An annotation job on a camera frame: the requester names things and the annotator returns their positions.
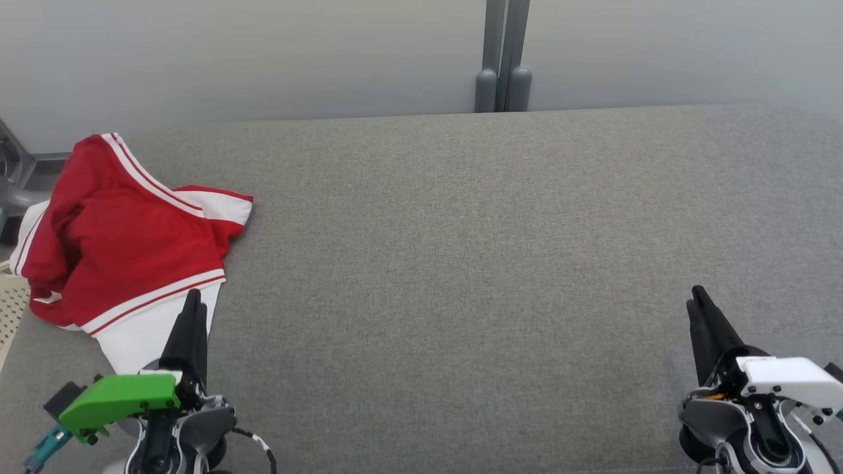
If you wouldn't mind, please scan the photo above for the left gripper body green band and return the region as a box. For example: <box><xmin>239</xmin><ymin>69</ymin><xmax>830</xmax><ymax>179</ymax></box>
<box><xmin>58</xmin><ymin>373</ymin><xmax>210</xmax><ymax>443</ymax></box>

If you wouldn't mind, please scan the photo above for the grey partition post with foot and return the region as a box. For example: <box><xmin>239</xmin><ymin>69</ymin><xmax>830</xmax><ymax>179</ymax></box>
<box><xmin>504</xmin><ymin>0</ymin><xmax>533</xmax><ymax>113</ymax></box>
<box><xmin>474</xmin><ymin>0</ymin><xmax>499</xmax><ymax>113</ymax></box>

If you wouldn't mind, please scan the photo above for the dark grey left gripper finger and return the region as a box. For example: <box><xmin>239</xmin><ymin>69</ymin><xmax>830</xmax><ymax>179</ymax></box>
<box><xmin>159</xmin><ymin>288</ymin><xmax>201</xmax><ymax>386</ymax></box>
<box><xmin>198</xmin><ymin>293</ymin><xmax>209</xmax><ymax>386</ymax></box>

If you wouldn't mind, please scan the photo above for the teal cable connector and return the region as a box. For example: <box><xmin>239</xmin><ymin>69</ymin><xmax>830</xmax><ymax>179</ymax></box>
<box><xmin>25</xmin><ymin>425</ymin><xmax>73</xmax><ymax>473</ymax></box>

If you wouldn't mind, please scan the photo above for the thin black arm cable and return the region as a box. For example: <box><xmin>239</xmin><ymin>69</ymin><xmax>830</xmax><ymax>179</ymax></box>
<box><xmin>231</xmin><ymin>427</ymin><xmax>279</xmax><ymax>474</ymax></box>

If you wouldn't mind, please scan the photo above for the red Bulls basketball jersey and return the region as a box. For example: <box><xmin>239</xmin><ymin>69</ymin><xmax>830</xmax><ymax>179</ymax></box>
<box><xmin>10</xmin><ymin>132</ymin><xmax>231</xmax><ymax>376</ymax></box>

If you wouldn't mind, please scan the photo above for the cream perforated laundry basket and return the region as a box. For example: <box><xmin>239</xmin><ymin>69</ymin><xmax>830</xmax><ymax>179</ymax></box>
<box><xmin>0</xmin><ymin>260</ymin><xmax>32</xmax><ymax>373</ymax></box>

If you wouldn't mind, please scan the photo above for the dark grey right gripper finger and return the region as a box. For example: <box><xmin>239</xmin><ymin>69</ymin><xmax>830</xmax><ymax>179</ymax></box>
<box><xmin>686</xmin><ymin>300</ymin><xmax>707</xmax><ymax>386</ymax></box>
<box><xmin>692</xmin><ymin>285</ymin><xmax>745</xmax><ymax>386</ymax></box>

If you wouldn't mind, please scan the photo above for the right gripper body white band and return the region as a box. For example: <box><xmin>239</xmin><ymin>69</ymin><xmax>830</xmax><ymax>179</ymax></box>
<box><xmin>711</xmin><ymin>345</ymin><xmax>843</xmax><ymax>414</ymax></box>

